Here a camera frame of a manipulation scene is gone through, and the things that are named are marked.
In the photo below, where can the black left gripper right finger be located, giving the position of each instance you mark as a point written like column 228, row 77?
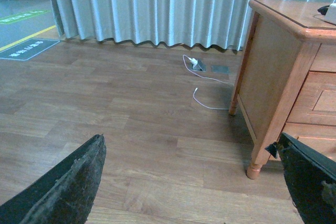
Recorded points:
column 310, row 179

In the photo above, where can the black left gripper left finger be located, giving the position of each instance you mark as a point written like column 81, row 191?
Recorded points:
column 65, row 194

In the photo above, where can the wooden drawer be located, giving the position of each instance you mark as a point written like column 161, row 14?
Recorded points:
column 312, row 118

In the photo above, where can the white charger block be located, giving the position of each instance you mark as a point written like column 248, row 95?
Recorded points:
column 329, row 13

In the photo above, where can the wooden nightstand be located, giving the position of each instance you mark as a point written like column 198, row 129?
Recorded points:
column 286, row 40

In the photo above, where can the closed metal floor plate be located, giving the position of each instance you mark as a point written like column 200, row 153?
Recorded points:
column 220, row 69

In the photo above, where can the grey floor sign sticker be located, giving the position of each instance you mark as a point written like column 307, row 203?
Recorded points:
column 28, row 49

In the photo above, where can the open metal floor socket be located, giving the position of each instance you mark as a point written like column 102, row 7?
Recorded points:
column 199, row 67

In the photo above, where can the yellow floor tape line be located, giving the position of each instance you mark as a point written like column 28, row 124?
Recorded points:
column 27, row 38

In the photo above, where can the white plug adapter on floor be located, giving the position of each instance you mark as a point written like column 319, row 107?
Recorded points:
column 193, row 61

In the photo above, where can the green floor sign sticker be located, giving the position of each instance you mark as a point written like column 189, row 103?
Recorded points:
column 22, row 16

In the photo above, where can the grey pleated curtain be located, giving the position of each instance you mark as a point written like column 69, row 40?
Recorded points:
column 206, row 22

